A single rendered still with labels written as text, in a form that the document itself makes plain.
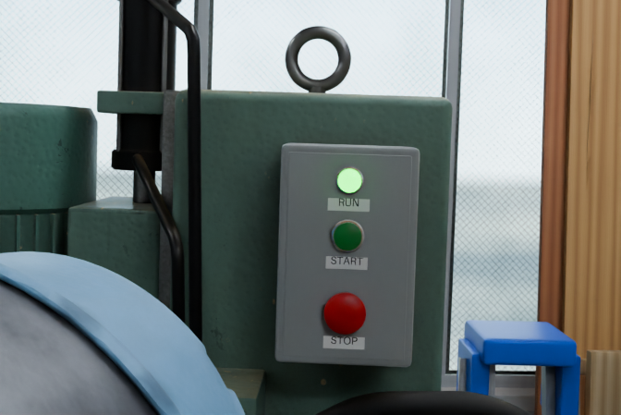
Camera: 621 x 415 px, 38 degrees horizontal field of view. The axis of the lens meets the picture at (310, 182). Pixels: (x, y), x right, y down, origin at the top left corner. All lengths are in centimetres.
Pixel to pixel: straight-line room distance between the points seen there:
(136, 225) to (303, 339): 19
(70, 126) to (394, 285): 32
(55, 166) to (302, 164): 25
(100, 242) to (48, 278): 57
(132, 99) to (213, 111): 11
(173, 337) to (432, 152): 52
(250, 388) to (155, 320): 47
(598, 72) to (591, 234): 37
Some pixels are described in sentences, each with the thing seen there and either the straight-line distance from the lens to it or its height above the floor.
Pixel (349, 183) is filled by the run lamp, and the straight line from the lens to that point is 64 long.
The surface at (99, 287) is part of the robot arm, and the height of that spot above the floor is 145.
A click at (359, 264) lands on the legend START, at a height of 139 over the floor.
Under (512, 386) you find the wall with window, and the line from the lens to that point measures 240.
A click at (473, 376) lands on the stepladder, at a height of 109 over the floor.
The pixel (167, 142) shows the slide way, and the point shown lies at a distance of 75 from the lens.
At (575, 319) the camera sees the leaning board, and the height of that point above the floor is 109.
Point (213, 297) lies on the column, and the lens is 72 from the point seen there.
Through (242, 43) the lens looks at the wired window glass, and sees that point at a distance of 222.
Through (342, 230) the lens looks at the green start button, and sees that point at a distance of 64.
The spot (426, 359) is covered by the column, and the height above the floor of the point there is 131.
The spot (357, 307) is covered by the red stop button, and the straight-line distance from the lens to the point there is 65.
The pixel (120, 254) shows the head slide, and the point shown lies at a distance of 77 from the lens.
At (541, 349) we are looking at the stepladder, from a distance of 156.
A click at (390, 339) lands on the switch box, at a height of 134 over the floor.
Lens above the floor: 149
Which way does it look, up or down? 3 degrees down
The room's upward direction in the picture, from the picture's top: 2 degrees clockwise
